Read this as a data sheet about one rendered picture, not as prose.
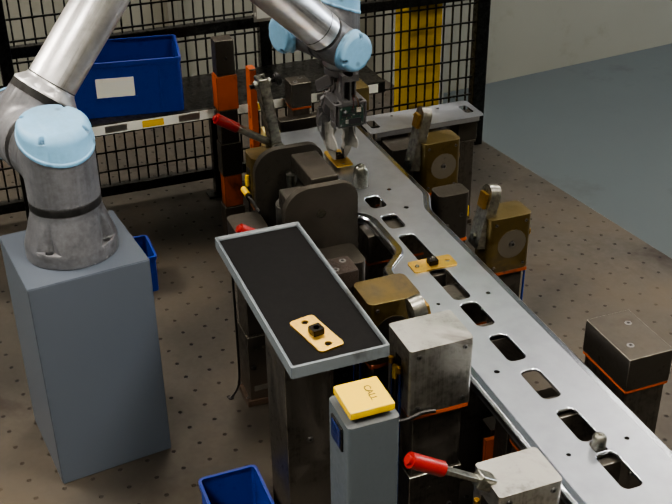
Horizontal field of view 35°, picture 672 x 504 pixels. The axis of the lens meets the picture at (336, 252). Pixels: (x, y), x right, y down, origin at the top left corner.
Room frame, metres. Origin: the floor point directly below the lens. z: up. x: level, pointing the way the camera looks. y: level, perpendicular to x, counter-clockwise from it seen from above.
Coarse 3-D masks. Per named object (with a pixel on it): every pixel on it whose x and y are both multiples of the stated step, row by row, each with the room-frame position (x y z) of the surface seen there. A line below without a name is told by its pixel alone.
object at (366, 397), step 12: (348, 384) 1.06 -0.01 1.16; (360, 384) 1.06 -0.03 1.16; (372, 384) 1.06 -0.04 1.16; (336, 396) 1.05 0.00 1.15; (348, 396) 1.04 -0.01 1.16; (360, 396) 1.04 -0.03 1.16; (372, 396) 1.04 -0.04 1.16; (384, 396) 1.04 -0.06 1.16; (348, 408) 1.01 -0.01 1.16; (360, 408) 1.01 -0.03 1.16; (372, 408) 1.01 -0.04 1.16; (384, 408) 1.02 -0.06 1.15
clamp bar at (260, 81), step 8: (256, 80) 1.99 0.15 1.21; (264, 80) 1.98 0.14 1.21; (272, 80) 2.00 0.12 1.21; (280, 80) 2.00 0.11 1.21; (256, 88) 1.98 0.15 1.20; (264, 88) 1.98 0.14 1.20; (264, 96) 1.98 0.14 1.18; (264, 104) 1.98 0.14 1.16; (272, 104) 1.99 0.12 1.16; (264, 112) 1.98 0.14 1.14; (272, 112) 1.99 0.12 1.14; (264, 120) 2.00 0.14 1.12; (272, 120) 1.99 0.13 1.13; (272, 128) 1.98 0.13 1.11; (272, 136) 1.98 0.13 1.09; (280, 136) 1.99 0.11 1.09; (272, 144) 1.98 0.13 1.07
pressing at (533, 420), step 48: (384, 192) 1.90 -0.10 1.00; (384, 240) 1.71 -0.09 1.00; (432, 240) 1.71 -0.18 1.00; (432, 288) 1.54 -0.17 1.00; (480, 288) 1.54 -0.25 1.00; (480, 336) 1.39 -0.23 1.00; (528, 336) 1.39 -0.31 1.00; (480, 384) 1.26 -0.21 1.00; (528, 384) 1.27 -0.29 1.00; (576, 384) 1.26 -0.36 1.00; (528, 432) 1.16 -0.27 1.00; (624, 432) 1.15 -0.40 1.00; (576, 480) 1.06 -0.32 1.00
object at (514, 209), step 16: (512, 208) 1.74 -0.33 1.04; (496, 224) 1.70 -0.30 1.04; (512, 224) 1.71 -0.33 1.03; (528, 224) 1.72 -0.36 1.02; (496, 240) 1.70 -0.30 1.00; (512, 240) 1.71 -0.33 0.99; (480, 256) 1.72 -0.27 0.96; (496, 256) 1.70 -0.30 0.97; (512, 256) 1.71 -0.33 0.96; (496, 272) 1.70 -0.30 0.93; (512, 272) 1.71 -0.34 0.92; (512, 288) 1.72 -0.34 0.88
